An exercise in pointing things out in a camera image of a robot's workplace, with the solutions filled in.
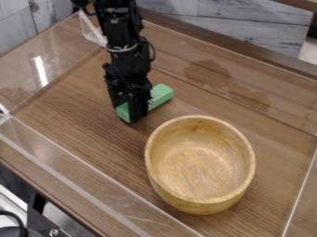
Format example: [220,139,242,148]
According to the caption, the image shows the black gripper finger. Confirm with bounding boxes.
[126,90,151,122]
[108,88,126,108]

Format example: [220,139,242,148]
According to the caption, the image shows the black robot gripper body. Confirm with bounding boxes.
[102,41,153,94]

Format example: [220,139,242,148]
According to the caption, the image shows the green rectangular block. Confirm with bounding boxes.
[114,83,173,123]

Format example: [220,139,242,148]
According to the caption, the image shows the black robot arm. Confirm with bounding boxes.
[70,0,153,122]

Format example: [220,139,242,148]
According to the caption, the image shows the brown wooden bowl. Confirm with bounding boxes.
[144,115,256,215]

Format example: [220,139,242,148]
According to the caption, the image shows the clear acrylic barrier wall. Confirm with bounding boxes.
[0,12,317,237]

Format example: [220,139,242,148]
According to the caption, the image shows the clear acrylic corner bracket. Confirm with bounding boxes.
[77,11,108,47]

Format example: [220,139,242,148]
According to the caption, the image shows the black table leg bracket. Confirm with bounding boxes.
[26,193,70,237]

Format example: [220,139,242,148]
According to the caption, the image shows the black cable under table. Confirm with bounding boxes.
[0,210,29,237]

